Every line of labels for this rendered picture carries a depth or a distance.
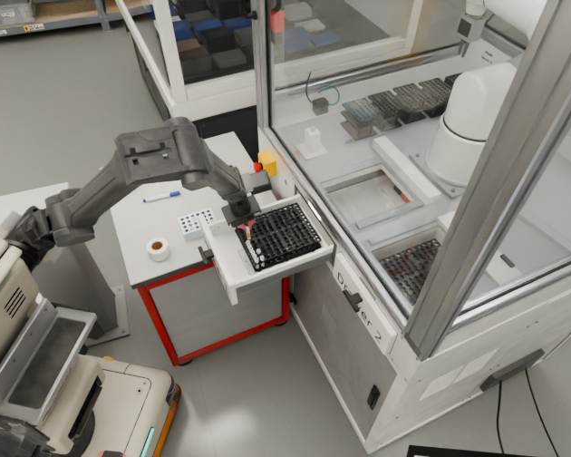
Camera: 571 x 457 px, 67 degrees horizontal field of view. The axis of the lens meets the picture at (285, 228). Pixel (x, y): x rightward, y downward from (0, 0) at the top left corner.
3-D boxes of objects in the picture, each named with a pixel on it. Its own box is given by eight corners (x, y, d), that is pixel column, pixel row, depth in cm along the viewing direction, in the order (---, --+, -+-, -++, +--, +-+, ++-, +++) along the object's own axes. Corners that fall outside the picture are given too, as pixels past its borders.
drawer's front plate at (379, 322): (383, 355, 118) (391, 336, 109) (332, 275, 135) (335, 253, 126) (389, 353, 118) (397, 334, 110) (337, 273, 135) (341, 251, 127)
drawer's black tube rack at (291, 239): (256, 277, 132) (255, 264, 127) (235, 236, 143) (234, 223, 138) (320, 252, 138) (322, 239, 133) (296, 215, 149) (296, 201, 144)
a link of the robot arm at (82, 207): (120, 114, 62) (139, 181, 61) (199, 115, 71) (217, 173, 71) (39, 204, 93) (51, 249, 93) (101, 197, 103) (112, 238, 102)
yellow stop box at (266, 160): (264, 179, 160) (263, 164, 154) (256, 168, 164) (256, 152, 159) (276, 176, 161) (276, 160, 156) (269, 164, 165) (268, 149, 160)
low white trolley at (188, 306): (176, 378, 197) (130, 285, 139) (144, 275, 234) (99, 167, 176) (292, 329, 213) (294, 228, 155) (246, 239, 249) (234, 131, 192)
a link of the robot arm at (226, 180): (155, 123, 70) (173, 188, 69) (188, 112, 69) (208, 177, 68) (217, 170, 112) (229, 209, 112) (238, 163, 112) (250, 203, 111)
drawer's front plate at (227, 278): (232, 306, 128) (228, 286, 119) (202, 237, 145) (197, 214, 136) (237, 304, 128) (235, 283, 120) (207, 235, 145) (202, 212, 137)
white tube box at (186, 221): (185, 241, 151) (183, 234, 148) (179, 225, 156) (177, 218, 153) (219, 230, 154) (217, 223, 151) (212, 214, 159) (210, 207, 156)
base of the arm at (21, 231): (29, 206, 100) (-3, 246, 92) (46, 194, 96) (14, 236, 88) (62, 228, 105) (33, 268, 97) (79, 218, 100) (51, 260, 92)
